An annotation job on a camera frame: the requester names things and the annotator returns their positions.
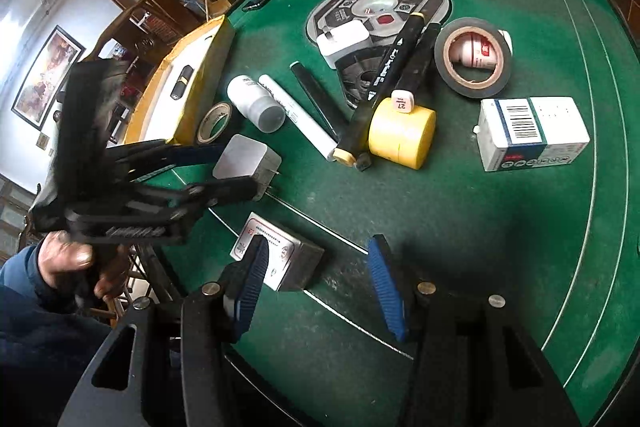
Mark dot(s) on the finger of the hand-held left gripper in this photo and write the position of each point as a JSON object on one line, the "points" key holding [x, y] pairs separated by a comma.
{"points": [[225, 189], [195, 154]]}

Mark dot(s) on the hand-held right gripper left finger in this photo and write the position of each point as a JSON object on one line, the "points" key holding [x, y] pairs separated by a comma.
{"points": [[250, 287]]}

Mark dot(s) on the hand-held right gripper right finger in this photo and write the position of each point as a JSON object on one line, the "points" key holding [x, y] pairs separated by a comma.
{"points": [[387, 292]]}

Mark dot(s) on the grey charger cube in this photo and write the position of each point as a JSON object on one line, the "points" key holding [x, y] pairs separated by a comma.
{"points": [[240, 159]]}

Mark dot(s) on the white box with red label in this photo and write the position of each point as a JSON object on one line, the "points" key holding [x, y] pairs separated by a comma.
{"points": [[287, 252]]}

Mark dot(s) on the white bottle with grey cap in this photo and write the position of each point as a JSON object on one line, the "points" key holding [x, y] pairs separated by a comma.
{"points": [[250, 97]]}

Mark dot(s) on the yellow cardboard box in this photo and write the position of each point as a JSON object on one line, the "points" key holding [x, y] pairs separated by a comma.
{"points": [[195, 57]]}

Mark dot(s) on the black marker with yellow caps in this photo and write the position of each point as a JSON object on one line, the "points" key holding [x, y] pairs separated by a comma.
{"points": [[380, 87]]}

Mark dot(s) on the black tape roll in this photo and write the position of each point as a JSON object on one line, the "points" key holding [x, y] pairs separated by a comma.
{"points": [[467, 91]]}

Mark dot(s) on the black marker with white cap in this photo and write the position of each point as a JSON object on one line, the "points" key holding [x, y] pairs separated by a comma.
{"points": [[421, 57]]}

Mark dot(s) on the white and red bottle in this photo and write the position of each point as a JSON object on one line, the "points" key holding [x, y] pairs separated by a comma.
{"points": [[472, 52]]}

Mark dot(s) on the person's left forearm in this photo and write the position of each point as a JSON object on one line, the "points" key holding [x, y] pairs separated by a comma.
{"points": [[30, 317]]}

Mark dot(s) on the person's left hand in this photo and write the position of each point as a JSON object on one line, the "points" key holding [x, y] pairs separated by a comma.
{"points": [[62, 257]]}

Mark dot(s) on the small beige tape roll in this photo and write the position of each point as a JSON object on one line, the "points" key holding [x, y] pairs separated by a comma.
{"points": [[201, 128]]}

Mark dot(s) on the black lighter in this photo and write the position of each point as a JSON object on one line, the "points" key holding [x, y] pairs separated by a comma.
{"points": [[181, 83]]}

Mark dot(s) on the small black cap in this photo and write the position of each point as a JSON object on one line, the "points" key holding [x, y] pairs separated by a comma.
{"points": [[363, 162]]}

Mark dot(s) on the yellow tape roll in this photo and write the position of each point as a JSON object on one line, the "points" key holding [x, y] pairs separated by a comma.
{"points": [[400, 137]]}

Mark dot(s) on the white charger adapter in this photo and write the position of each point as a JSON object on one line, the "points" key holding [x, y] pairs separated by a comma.
{"points": [[345, 44]]}

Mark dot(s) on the white and blue medicine box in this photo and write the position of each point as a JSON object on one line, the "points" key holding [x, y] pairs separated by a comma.
{"points": [[545, 132]]}

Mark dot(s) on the round table control panel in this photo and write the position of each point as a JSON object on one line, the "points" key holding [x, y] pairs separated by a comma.
{"points": [[380, 2]]}

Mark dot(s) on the framed wall picture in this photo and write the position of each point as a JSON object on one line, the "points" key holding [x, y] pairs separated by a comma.
{"points": [[47, 77]]}

